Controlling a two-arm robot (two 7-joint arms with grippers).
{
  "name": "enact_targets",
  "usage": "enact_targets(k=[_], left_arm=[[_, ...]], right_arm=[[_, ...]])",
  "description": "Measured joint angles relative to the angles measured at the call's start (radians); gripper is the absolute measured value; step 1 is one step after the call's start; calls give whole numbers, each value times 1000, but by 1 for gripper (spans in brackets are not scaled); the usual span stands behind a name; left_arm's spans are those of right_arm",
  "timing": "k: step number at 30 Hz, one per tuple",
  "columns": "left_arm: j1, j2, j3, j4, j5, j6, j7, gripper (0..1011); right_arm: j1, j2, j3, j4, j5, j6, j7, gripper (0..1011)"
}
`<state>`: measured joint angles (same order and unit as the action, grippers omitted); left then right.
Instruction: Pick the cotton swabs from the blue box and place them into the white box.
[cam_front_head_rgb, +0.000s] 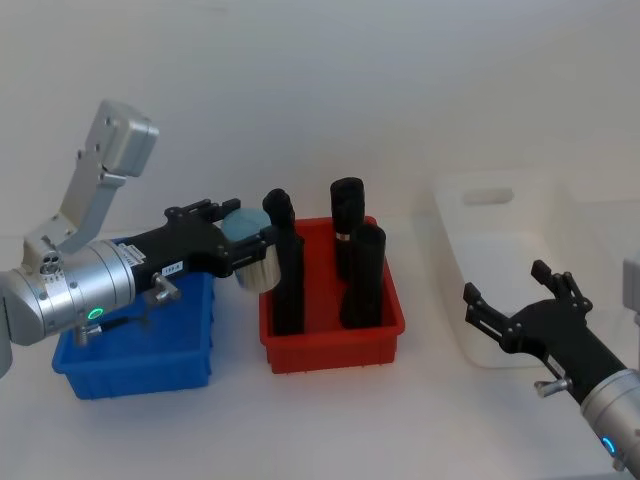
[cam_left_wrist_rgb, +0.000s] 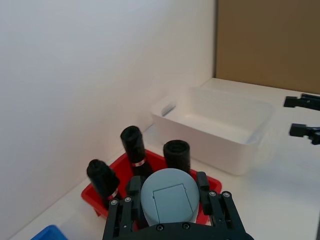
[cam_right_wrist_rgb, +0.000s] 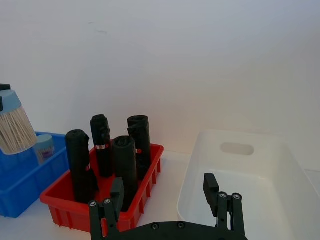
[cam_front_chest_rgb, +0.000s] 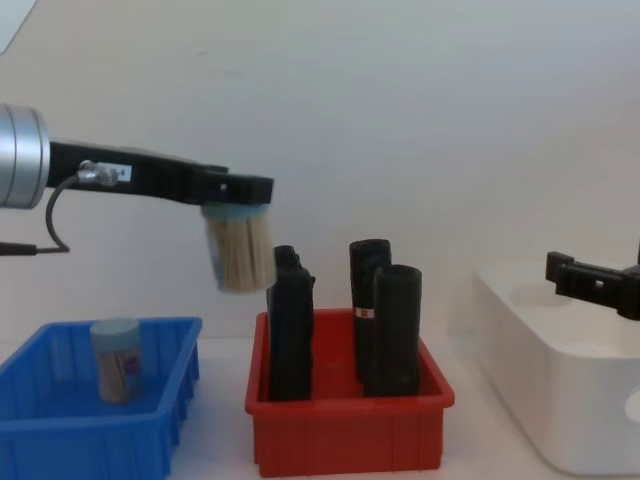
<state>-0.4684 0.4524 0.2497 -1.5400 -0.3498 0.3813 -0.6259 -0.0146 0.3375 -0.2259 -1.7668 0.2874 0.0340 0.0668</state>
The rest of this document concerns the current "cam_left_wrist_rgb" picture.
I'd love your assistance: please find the brown board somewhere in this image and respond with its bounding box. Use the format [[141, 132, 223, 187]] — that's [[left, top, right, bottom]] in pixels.
[[215, 0, 320, 96]]

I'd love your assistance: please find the blue plastic bin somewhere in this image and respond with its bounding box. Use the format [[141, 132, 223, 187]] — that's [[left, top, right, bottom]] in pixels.
[[30, 224, 69, 240]]

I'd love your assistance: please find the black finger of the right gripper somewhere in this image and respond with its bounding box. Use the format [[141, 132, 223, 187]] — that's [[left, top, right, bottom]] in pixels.
[[289, 122, 320, 147], [282, 93, 320, 112]]

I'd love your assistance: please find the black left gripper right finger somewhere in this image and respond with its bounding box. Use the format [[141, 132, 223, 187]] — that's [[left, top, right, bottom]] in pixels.
[[195, 171, 248, 233]]

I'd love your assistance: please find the red plastic tray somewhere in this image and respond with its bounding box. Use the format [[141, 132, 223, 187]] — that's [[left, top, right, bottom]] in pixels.
[[80, 149, 223, 232]]

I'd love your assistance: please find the black roll with red band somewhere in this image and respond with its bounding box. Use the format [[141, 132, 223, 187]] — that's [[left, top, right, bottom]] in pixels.
[[120, 125, 154, 180], [86, 158, 124, 210]]

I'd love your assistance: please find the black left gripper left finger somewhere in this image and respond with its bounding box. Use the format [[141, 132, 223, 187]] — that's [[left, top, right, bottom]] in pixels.
[[103, 175, 149, 240]]

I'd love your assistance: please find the grey rounded plastic device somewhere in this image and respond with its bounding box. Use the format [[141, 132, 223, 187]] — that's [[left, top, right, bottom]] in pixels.
[[140, 168, 201, 227]]

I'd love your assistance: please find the white plastic bin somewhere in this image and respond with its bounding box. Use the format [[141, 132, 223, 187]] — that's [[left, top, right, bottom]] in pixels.
[[151, 86, 276, 177]]

